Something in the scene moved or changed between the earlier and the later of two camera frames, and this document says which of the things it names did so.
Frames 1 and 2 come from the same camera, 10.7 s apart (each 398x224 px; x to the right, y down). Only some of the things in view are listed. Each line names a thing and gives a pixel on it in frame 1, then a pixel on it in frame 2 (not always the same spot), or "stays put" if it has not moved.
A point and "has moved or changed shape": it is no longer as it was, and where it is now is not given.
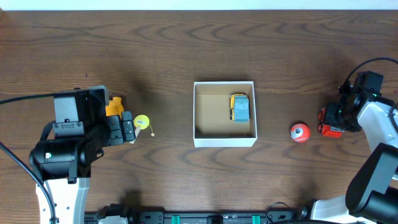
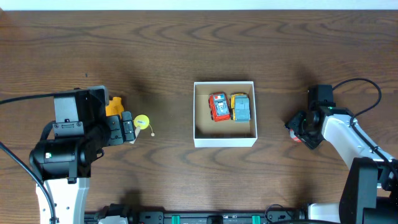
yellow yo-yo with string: x=142 y=121 stays put
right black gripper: x=330 y=119 -> x=294 y=123
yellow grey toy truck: x=239 y=108 stays put
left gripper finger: x=136 y=132 stays put
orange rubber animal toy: x=115 y=107 stays put
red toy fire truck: x=325 y=129 has moved or changed shape
